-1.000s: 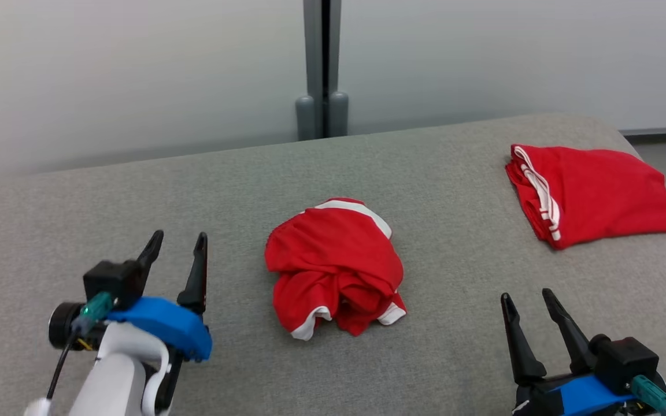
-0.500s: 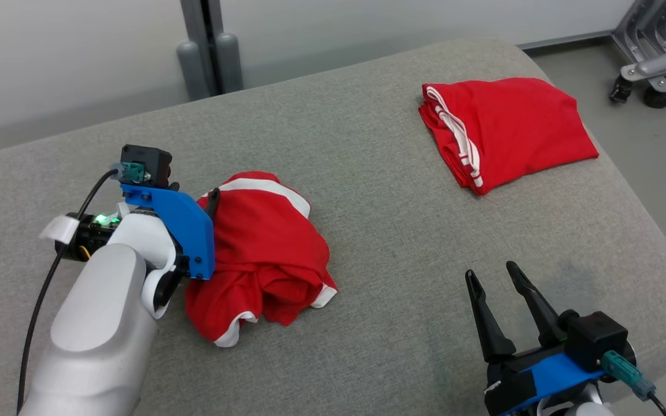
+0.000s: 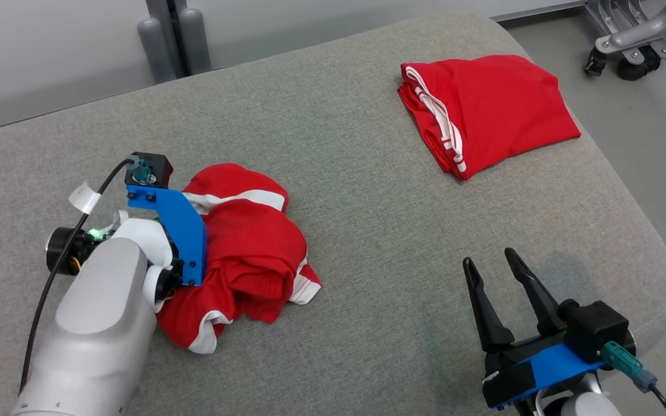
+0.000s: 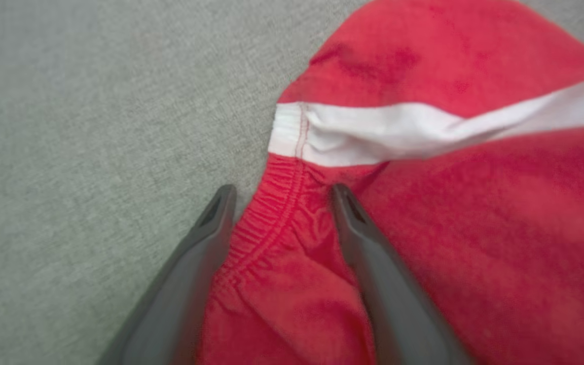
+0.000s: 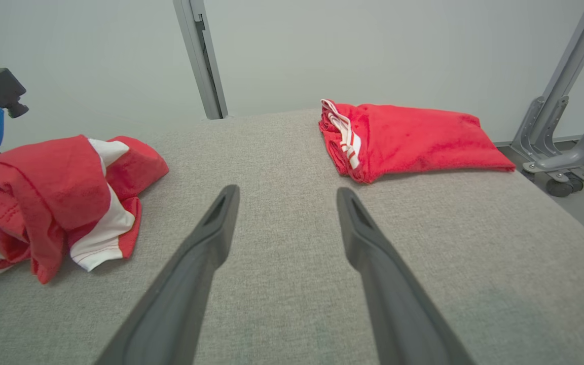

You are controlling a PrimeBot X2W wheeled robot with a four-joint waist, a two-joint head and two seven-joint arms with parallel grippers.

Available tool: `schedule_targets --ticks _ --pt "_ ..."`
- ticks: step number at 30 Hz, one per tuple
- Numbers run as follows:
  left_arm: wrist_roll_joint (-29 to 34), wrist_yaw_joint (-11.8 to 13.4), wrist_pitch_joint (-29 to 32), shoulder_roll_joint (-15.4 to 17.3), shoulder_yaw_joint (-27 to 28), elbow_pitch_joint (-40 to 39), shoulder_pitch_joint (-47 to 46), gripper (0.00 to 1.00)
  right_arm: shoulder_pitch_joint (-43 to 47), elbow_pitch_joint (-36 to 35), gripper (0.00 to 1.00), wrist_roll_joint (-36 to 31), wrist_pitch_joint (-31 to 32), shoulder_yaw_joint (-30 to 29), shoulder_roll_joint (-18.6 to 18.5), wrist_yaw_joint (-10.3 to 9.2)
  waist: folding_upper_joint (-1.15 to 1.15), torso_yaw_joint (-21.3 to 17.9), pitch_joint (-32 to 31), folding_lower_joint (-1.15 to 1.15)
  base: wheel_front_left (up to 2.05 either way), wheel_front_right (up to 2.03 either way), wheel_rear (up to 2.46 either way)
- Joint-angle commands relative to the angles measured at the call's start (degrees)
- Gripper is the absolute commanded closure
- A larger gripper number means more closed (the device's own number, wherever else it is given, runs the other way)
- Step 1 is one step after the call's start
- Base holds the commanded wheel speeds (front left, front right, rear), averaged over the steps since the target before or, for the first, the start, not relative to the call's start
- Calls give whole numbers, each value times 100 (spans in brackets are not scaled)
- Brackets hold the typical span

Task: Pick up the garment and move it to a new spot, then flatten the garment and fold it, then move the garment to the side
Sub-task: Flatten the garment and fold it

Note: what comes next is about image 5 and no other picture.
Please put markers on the red white garment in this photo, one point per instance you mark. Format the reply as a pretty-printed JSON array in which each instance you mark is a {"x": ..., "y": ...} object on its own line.
[{"x": 43, "y": 187}]

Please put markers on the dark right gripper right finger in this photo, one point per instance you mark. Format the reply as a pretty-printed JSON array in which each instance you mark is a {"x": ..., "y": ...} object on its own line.
[{"x": 398, "y": 304}]

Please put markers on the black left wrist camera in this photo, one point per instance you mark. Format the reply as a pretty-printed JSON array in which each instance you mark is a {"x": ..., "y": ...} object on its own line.
[{"x": 3, "y": 88}]

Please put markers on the grey partition post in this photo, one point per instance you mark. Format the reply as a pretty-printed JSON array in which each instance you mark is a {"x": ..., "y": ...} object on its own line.
[{"x": 201, "y": 56}]

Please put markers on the grey metal partition stand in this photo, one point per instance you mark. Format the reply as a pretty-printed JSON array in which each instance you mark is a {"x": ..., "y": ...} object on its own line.
[{"x": 550, "y": 116}]

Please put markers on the black caster wheel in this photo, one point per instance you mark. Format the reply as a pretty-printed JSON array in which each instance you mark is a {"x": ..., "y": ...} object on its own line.
[{"x": 563, "y": 186}]

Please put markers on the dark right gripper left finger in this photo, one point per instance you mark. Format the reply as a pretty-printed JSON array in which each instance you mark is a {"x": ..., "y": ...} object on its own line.
[{"x": 180, "y": 294}]

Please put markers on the red white basketball jersey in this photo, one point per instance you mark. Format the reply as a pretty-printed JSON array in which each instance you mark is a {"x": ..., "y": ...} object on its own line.
[{"x": 424, "y": 137}]

